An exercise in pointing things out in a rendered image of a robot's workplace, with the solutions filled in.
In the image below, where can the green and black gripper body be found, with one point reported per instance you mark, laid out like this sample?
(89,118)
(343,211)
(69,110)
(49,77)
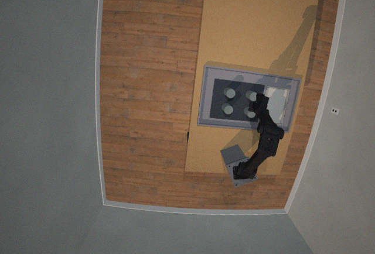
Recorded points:
(251,109)

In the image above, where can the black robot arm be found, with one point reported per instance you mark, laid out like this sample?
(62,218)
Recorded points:
(270,134)

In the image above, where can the clear glass jar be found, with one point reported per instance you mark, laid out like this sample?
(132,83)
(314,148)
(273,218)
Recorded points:
(227,108)
(251,95)
(229,92)
(248,113)

